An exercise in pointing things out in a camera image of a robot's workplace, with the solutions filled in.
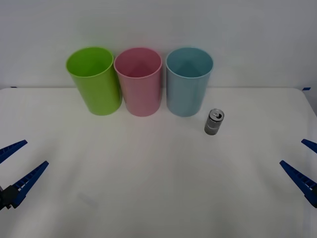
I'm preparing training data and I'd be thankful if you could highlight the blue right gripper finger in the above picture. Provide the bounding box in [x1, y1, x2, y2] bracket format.
[279, 160, 317, 209]
[301, 139, 317, 152]

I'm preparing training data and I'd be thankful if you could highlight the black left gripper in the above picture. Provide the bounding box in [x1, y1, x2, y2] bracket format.
[0, 139, 50, 211]

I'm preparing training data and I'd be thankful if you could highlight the black drink can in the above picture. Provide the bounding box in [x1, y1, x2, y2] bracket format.
[204, 108, 225, 136]

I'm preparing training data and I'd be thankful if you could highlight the green plastic bin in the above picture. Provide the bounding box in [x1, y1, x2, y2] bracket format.
[65, 46, 123, 116]

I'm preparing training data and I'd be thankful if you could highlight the pale blue plastic bin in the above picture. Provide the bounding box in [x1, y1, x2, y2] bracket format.
[165, 47, 214, 118]

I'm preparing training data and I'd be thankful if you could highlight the pink plastic bin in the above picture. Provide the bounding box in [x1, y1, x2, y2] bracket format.
[113, 47, 163, 118]

